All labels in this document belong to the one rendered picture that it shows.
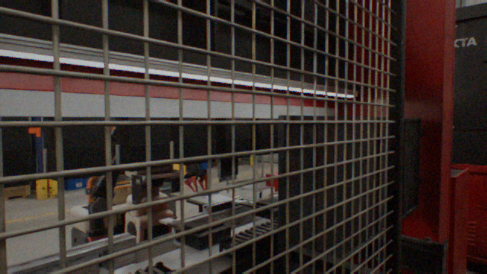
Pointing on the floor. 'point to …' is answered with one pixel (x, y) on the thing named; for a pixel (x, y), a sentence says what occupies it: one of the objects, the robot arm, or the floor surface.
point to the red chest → (458, 220)
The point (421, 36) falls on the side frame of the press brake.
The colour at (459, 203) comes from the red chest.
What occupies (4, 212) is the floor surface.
